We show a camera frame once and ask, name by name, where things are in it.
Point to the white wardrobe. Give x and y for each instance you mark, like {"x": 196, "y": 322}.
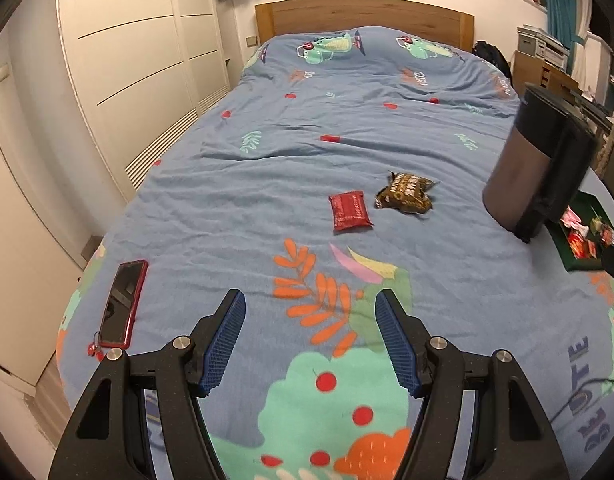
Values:
{"x": 137, "y": 60}

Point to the wooden cabinet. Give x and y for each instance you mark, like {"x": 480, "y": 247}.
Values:
{"x": 537, "y": 75}

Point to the black backpack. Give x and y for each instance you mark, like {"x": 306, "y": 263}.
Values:
{"x": 492, "y": 57}

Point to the wall outlet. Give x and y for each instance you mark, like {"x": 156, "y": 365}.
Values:
{"x": 251, "y": 40}

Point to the beige knitted cloth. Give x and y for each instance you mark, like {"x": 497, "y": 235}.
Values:
{"x": 611, "y": 145}

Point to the white printer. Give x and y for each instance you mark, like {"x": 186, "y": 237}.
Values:
{"x": 544, "y": 45}

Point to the printed blue blanket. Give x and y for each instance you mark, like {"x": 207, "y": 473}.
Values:
{"x": 262, "y": 160}

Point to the red phone charm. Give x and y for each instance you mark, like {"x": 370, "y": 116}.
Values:
{"x": 94, "y": 349}

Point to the red smartphone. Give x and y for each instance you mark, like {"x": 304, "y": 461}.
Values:
{"x": 122, "y": 305}

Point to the red white snack packet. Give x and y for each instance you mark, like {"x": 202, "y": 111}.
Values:
{"x": 569, "y": 217}

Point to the green tray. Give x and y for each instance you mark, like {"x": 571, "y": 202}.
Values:
{"x": 561, "y": 246}

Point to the wall switch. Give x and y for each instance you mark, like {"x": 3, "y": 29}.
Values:
{"x": 2, "y": 72}

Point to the teal curtain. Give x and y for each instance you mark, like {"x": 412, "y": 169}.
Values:
{"x": 562, "y": 0}

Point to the beige snack packet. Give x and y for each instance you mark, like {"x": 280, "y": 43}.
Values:
{"x": 596, "y": 224}

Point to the wooden headboard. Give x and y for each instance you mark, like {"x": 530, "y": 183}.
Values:
{"x": 337, "y": 15}

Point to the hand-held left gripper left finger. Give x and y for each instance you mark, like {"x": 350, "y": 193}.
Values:
{"x": 227, "y": 340}

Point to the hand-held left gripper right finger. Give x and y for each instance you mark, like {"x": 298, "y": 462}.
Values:
{"x": 397, "y": 345}

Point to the brown snack packet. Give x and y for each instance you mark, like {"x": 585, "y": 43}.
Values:
{"x": 404, "y": 192}

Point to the black and brown cylindrical bin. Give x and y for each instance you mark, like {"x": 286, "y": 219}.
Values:
{"x": 522, "y": 170}

